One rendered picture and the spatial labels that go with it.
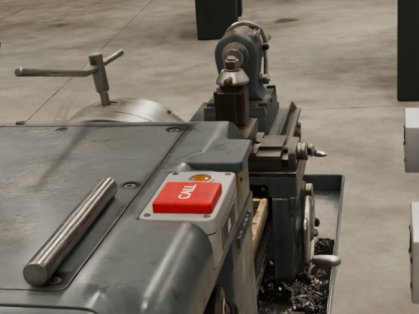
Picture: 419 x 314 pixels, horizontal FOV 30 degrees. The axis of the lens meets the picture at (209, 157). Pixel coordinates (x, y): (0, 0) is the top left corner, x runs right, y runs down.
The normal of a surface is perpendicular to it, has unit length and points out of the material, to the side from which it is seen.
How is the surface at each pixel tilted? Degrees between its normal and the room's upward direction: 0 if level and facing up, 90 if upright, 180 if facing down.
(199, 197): 0
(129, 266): 0
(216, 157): 0
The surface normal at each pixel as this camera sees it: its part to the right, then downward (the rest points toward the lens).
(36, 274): -0.18, 0.33
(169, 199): -0.07, -0.95
